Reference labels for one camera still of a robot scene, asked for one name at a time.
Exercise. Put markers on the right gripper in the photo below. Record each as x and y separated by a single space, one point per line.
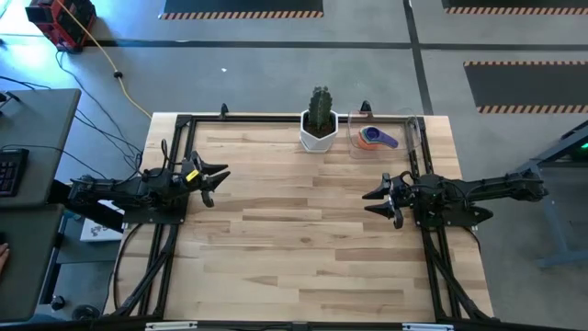
404 197

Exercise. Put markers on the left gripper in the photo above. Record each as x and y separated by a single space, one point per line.
184 185

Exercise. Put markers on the teal measuring cup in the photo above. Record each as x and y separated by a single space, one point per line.
367 139

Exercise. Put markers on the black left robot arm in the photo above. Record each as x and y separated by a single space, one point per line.
115 190

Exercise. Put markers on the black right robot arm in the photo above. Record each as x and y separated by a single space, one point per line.
496 188

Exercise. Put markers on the clear plastic basket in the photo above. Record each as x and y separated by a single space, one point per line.
406 149

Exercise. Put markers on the white hexagonal plant pot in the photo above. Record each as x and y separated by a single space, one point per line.
318 142

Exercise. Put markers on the green cactus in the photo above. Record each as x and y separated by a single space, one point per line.
320 108

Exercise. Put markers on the white paper sheet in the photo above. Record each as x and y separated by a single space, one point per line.
98 232

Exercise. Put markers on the grey table stand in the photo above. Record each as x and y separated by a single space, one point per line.
551 239

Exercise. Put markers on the black hazard-striped floor mat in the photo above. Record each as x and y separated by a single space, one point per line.
239 5
514 4
528 85

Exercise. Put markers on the grey desk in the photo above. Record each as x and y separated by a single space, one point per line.
37 119

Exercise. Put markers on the black caster wheel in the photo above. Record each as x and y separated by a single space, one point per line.
58 303

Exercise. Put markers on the black keyboard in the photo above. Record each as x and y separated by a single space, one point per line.
11 172

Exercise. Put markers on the red equipment box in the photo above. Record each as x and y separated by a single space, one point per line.
64 20

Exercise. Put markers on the person's hand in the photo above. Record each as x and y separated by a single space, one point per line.
3 257

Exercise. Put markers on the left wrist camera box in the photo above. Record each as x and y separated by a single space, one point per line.
195 161

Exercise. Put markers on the black frame clamp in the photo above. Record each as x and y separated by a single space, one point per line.
366 107
224 111

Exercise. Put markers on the black aluminium table frame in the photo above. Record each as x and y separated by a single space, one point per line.
298 118

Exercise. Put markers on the silver frame bracket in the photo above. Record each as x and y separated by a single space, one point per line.
427 327
170 326

